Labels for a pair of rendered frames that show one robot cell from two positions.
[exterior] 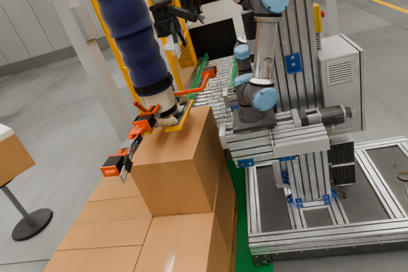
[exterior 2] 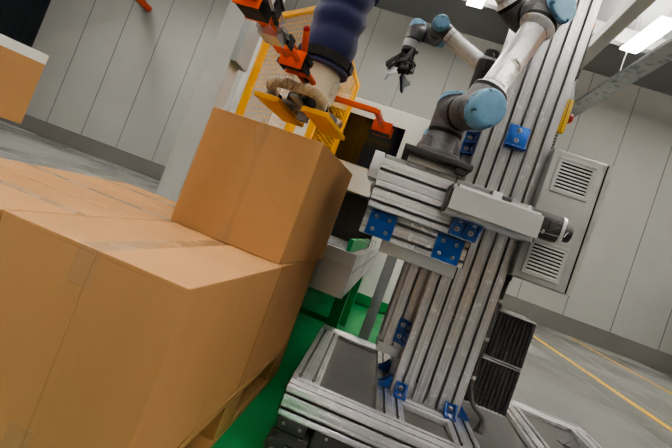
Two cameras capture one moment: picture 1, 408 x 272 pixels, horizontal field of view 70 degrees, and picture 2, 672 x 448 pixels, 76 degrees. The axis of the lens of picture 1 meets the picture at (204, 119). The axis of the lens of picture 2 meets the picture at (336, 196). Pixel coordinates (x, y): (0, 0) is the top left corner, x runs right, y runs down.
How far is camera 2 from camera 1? 1.08 m
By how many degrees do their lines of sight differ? 31
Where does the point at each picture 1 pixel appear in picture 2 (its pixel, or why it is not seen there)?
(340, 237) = not seen: outside the picture
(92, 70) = (205, 95)
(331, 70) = (563, 170)
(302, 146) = (499, 208)
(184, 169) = (298, 156)
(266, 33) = (530, 33)
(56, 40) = (130, 139)
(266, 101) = (488, 108)
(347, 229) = not seen: outside the picture
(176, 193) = (248, 195)
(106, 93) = (194, 133)
